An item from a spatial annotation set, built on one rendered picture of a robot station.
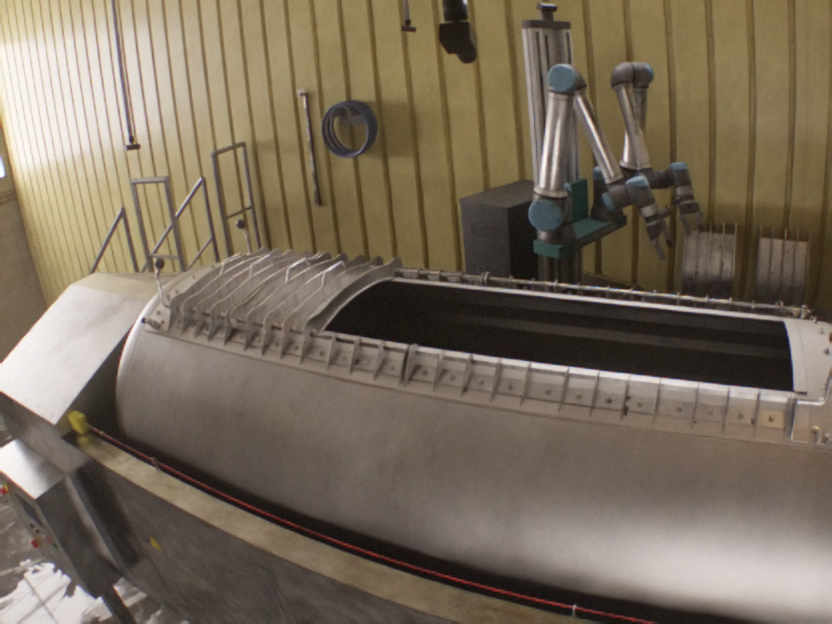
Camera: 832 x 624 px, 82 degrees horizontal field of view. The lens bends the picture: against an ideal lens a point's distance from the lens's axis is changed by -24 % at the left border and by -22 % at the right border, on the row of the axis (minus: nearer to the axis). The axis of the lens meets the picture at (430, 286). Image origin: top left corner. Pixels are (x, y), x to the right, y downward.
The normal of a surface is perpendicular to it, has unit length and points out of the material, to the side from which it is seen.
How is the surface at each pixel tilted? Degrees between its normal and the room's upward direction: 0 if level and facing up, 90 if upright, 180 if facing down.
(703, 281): 82
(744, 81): 90
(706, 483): 45
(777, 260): 69
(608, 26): 90
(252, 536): 0
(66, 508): 90
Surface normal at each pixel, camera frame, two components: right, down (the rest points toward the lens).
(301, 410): -0.39, -0.35
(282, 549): -0.08, -0.92
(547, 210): -0.40, 0.46
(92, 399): 0.89, 0.09
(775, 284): -0.45, 0.20
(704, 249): -0.44, -0.01
